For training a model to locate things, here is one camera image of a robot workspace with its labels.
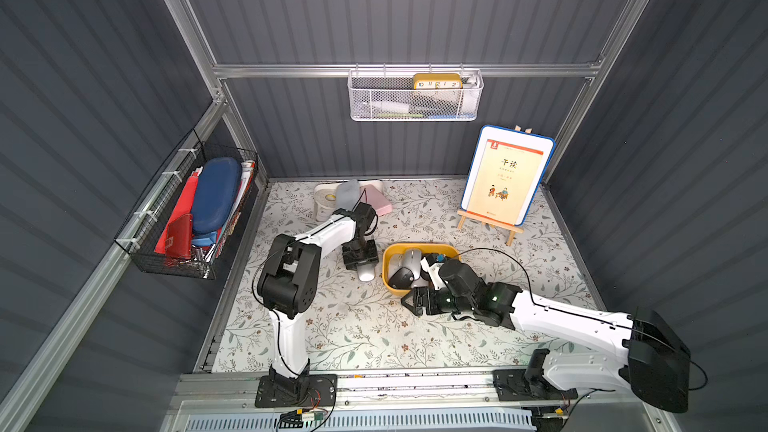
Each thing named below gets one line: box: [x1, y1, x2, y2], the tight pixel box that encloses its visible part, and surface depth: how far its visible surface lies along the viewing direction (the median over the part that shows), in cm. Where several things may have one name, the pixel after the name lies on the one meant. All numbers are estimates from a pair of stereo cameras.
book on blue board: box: [460, 124, 555, 227], surface depth 91 cm
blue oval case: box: [192, 157, 243, 235], surface depth 75 cm
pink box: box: [360, 184, 393, 217], surface depth 104 cm
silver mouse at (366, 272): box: [358, 264, 376, 282], surface depth 95 cm
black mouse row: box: [388, 267, 415, 289], surface depth 89 cm
